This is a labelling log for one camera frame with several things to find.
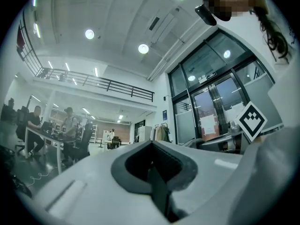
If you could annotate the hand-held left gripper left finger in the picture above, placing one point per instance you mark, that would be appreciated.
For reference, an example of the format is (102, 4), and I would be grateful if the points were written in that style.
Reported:
(119, 170)

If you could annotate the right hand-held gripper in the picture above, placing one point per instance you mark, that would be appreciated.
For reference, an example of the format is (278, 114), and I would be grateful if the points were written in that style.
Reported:
(250, 121)

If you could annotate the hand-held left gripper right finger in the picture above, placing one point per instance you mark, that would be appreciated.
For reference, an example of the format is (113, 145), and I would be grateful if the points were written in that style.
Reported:
(187, 170)

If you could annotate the white round table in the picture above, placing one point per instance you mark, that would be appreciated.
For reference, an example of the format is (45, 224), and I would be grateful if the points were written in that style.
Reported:
(100, 139)

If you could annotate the white board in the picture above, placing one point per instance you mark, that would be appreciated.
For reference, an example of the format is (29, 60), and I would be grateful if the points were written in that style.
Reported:
(106, 135)

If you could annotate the white paper notice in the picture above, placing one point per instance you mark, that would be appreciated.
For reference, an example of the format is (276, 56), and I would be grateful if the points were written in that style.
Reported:
(208, 125)

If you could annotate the clothes rack with garments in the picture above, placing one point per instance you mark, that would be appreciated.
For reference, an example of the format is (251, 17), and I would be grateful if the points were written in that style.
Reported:
(161, 132)

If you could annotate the white cabinet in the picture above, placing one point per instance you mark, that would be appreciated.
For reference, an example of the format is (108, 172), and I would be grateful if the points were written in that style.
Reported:
(145, 132)

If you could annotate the black door sign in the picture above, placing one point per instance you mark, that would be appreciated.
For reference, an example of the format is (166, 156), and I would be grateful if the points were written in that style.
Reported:
(211, 74)

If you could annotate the white desk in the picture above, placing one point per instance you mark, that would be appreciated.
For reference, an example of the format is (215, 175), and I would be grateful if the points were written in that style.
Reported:
(59, 158)

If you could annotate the black-framed glass entrance door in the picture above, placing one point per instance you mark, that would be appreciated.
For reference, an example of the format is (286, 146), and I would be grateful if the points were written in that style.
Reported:
(206, 57)

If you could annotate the black balcony railing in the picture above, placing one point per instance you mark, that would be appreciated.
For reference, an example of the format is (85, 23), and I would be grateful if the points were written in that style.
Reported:
(152, 97)

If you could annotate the person's white shirt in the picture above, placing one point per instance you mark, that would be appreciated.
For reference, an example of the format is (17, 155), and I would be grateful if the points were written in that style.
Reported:
(248, 39)

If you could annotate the black laptop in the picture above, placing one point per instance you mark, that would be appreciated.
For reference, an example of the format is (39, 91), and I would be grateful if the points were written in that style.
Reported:
(45, 126)

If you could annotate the group of strip ceiling lights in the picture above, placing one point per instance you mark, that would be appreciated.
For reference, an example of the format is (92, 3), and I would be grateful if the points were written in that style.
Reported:
(96, 71)

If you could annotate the black railing-mounted device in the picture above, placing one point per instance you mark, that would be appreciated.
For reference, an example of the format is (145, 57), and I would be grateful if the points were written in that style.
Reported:
(62, 77)
(44, 72)

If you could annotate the round ceiling light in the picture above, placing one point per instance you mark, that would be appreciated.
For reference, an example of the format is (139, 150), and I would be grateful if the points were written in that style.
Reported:
(89, 33)
(143, 48)

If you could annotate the black equipment stack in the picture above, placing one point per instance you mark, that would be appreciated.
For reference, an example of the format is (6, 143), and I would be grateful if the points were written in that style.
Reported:
(8, 111)

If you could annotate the white ceiling air conditioner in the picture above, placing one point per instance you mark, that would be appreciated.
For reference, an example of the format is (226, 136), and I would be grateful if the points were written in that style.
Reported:
(164, 24)

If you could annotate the red banner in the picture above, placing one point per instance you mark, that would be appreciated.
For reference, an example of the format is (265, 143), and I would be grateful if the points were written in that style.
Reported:
(20, 37)

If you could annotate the blue wall poster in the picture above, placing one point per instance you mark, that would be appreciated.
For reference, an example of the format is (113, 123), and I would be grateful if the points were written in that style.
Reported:
(165, 115)

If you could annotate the black head-mounted camera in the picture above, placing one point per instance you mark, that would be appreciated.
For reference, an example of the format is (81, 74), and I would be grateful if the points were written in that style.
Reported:
(206, 15)

